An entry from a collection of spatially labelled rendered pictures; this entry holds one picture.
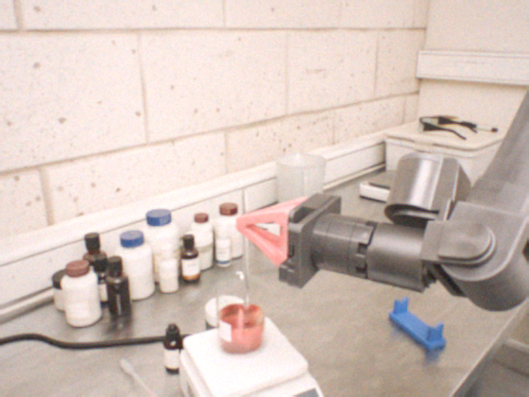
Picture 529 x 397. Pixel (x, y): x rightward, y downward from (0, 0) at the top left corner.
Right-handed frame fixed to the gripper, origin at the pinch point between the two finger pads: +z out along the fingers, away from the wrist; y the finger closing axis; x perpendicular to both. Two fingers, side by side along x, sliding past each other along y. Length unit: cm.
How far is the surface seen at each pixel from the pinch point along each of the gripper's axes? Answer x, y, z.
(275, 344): 16.8, -3.1, -2.1
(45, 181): 6, -12, 49
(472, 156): 15, -105, -11
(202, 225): 18.3, -33.3, 31.3
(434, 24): -22, -151, 12
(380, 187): 22, -87, 10
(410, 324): 24.7, -27.6, -13.4
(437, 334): 23.7, -25.6, -17.9
